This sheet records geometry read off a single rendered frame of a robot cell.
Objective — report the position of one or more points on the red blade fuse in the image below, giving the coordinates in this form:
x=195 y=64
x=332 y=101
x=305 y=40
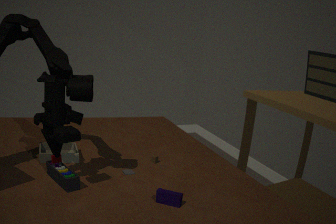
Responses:
x=56 y=160

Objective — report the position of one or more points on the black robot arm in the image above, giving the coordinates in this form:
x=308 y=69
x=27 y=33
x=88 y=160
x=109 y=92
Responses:
x=79 y=88

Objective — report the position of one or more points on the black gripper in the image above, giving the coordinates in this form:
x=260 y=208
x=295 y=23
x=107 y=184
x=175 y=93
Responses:
x=54 y=131

